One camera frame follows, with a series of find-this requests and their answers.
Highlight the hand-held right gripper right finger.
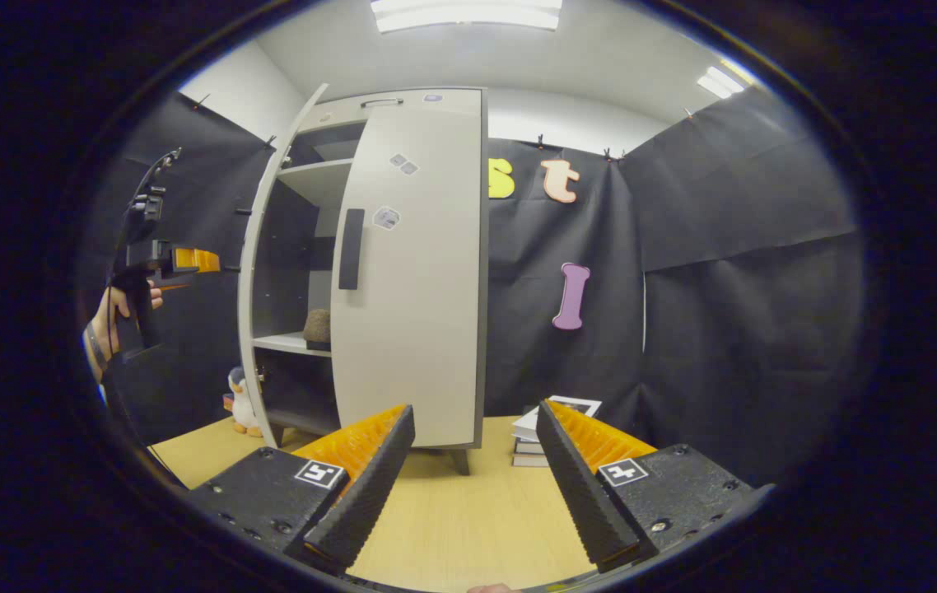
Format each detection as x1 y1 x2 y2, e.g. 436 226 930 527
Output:
536 399 770 573

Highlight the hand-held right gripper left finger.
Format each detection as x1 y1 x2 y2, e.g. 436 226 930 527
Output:
185 404 417 576

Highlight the brown fuzzy shoe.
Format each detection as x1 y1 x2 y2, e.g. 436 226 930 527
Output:
304 309 332 353

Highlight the white shoe cabinet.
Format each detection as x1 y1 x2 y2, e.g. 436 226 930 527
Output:
250 86 490 477

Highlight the white cabinet drawer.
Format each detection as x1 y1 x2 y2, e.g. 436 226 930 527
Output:
304 86 483 133

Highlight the white photo-cover book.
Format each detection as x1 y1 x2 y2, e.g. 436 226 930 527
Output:
515 396 604 443

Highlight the penguin plush toy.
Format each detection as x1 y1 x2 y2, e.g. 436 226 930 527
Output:
224 366 265 438

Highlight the black backdrop cloth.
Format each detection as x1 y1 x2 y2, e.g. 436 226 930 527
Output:
86 82 865 487

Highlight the large ceiling light panel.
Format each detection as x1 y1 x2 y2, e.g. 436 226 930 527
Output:
370 0 562 34

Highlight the small ceiling light panel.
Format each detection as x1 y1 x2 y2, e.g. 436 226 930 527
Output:
697 66 746 100

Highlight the black left door handle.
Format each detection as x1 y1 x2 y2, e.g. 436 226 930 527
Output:
224 206 255 274

